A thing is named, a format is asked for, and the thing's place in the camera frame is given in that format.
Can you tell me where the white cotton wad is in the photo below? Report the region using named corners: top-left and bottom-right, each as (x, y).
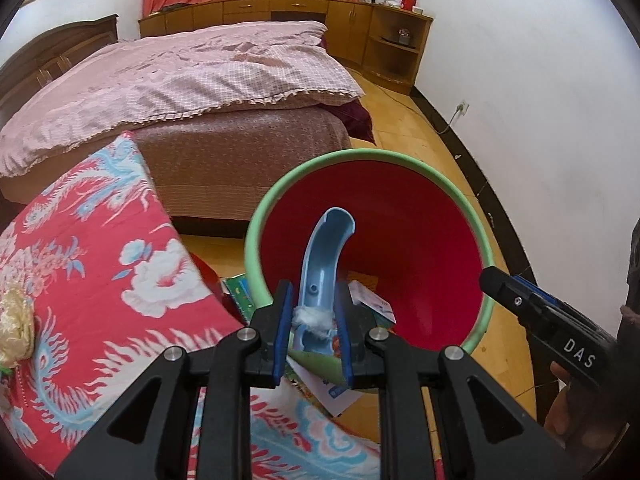
top-left (291, 305), bottom-right (335, 333)

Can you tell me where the bed with pink quilt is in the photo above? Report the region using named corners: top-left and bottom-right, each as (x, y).
top-left (0, 21), bottom-right (367, 178)

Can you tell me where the red floral blanket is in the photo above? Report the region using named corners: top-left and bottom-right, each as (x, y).
top-left (0, 130), bottom-right (441, 480)

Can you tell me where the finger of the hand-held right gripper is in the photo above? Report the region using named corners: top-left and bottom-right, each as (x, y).
top-left (479, 266), bottom-right (556, 333)

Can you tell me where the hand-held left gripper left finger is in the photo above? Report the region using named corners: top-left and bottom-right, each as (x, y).
top-left (52, 280), bottom-right (296, 480)

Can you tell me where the bed with brown cover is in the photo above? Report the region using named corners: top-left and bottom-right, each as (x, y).
top-left (0, 95), bottom-right (376, 223)

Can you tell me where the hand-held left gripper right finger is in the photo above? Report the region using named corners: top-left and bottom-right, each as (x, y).
top-left (335, 280), bottom-right (591, 480)

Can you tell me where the white cable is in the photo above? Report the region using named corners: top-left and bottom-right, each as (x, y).
top-left (370, 80), bottom-right (463, 133)

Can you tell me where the person's right hand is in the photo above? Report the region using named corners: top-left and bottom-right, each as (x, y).
top-left (544, 360), bottom-right (628, 450)

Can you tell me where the red bucket with green rim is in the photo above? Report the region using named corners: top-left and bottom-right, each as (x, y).
top-left (244, 149), bottom-right (496, 396)

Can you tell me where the large cream ribbon ball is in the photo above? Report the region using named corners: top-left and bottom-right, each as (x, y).
top-left (0, 287), bottom-right (35, 366)

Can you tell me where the long wooden cabinet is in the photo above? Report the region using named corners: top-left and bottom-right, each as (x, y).
top-left (137, 0), bottom-right (435, 96)

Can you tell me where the blue and white box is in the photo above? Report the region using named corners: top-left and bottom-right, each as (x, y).
top-left (348, 280), bottom-right (397, 326)

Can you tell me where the blue curved plastic piece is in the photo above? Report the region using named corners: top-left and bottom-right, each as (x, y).
top-left (290, 207), bottom-right (357, 356)

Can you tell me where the orange box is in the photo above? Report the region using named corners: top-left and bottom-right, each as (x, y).
top-left (347, 271), bottom-right (381, 291)

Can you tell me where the white printed paper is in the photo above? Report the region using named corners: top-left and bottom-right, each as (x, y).
top-left (287, 360), bottom-right (363, 418)

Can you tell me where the dark wooden headboard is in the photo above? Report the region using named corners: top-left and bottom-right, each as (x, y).
top-left (0, 14), bottom-right (120, 116)

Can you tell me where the dark red cloth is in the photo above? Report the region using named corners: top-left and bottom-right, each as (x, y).
top-left (320, 95), bottom-right (376, 143)

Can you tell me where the green printed booklet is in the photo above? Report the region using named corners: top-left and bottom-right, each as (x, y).
top-left (222, 274), bottom-right (258, 326)

